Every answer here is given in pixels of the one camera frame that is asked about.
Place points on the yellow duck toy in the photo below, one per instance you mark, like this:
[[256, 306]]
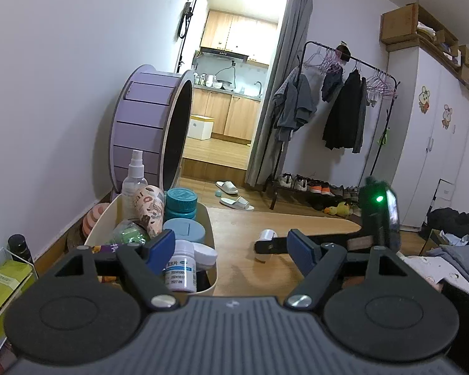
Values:
[[343, 209]]

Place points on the white patterned bedsheet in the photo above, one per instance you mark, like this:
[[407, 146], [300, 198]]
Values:
[[436, 271]]

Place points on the clear white spray bottle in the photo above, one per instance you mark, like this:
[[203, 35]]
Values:
[[132, 183]]

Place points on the clothes rack with garments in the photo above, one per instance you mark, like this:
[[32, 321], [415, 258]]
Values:
[[348, 88]]

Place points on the pink patterned tube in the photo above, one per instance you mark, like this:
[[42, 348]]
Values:
[[149, 207]]

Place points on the teal cap medicine bottle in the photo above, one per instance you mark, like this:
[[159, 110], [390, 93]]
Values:
[[180, 203]]

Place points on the green tea packet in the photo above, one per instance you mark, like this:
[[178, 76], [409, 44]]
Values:
[[12, 274]]

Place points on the white slipper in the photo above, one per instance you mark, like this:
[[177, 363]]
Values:
[[238, 204], [227, 187]]

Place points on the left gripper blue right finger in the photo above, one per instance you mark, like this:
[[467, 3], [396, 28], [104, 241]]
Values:
[[320, 266]]

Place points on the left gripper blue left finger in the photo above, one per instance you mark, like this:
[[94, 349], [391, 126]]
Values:
[[141, 271]]

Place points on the white storage box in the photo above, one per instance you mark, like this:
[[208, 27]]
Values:
[[200, 127]]

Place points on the purple snack packet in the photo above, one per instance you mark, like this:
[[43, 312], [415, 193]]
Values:
[[111, 248]]

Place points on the black thermos bottle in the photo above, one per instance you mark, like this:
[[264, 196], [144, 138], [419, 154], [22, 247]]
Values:
[[17, 245]]

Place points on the white small pill bottle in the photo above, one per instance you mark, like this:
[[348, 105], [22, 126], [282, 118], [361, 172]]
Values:
[[180, 271]]

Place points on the cardboard boxes atop wardrobe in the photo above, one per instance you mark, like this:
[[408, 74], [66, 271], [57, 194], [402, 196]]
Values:
[[412, 26]]

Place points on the white wardrobe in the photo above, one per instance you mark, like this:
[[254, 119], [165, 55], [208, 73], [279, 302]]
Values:
[[423, 134]]

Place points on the white wide plastic bottle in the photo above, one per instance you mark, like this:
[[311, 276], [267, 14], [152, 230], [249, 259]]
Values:
[[205, 256]]

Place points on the purple cat exercise wheel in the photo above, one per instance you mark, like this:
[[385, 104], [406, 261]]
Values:
[[152, 115]]

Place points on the small white dropper bottle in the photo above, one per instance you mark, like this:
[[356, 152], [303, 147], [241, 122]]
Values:
[[267, 235]]

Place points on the green floss picks bag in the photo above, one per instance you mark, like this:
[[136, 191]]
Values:
[[128, 231]]

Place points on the toothpick jar blue lid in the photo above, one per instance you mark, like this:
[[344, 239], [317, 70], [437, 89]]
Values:
[[186, 229]]

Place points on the shoe row on rack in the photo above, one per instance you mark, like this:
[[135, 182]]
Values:
[[318, 187]]

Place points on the grey door curtain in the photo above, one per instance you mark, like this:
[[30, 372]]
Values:
[[292, 37]]

